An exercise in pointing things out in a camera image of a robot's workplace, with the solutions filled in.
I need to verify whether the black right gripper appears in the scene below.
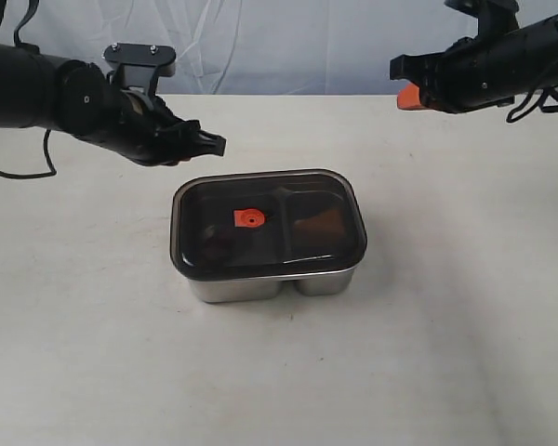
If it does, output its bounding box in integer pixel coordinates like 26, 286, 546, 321
389, 37, 515, 114

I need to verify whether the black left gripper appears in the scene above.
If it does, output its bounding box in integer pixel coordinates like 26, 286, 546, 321
73, 90, 226, 166

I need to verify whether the yellow toy cheese wedge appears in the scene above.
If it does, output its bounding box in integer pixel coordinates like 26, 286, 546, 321
291, 207, 347, 247

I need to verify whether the dark transparent lunch box lid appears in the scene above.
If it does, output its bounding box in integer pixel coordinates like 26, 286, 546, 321
169, 167, 369, 282

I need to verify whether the red toy sausage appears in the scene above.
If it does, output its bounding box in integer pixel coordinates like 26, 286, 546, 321
200, 225, 242, 266

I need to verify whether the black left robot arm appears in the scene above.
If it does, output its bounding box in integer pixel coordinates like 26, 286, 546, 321
0, 44, 226, 166

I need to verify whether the white backdrop curtain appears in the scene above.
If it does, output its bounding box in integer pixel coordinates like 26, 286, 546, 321
0, 0, 477, 95

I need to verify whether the stainless steel lunch box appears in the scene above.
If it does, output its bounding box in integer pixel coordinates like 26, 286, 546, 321
171, 169, 368, 304

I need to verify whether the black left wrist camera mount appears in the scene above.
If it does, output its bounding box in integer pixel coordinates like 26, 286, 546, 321
103, 43, 177, 98

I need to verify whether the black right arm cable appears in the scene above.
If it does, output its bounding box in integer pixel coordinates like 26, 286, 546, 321
505, 83, 558, 125

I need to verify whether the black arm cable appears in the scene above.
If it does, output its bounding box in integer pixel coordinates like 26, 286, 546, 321
0, 0, 60, 179
505, 83, 558, 125

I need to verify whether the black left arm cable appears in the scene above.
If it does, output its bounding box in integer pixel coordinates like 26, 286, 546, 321
0, 0, 60, 179

